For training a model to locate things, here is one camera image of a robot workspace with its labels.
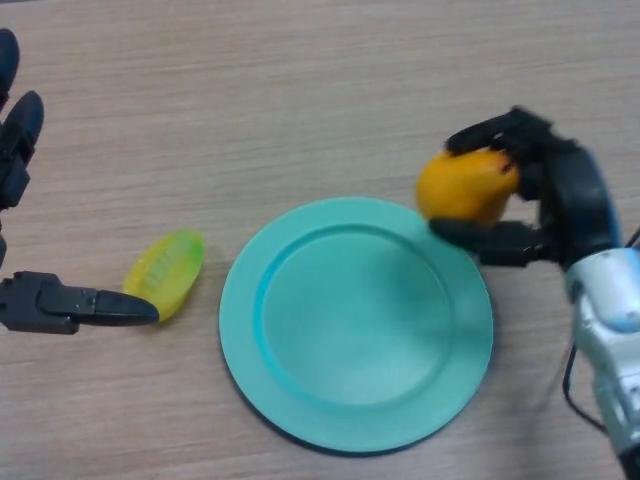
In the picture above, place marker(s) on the yellow-green mango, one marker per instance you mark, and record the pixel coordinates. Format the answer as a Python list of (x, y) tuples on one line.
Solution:
[(165, 265)]

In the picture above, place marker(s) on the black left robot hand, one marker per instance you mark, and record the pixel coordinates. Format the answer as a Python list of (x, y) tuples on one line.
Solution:
[(40, 305)]

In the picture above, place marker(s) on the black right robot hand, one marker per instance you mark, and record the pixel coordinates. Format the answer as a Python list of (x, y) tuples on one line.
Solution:
[(575, 200)]

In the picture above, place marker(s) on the yellow orange pear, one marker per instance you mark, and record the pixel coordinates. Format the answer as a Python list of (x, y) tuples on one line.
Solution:
[(465, 185)]

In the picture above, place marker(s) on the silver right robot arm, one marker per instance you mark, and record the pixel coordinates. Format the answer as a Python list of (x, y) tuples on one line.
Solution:
[(605, 340)]

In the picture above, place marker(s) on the teal green round plate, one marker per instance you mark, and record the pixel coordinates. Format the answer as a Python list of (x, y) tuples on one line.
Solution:
[(350, 330)]

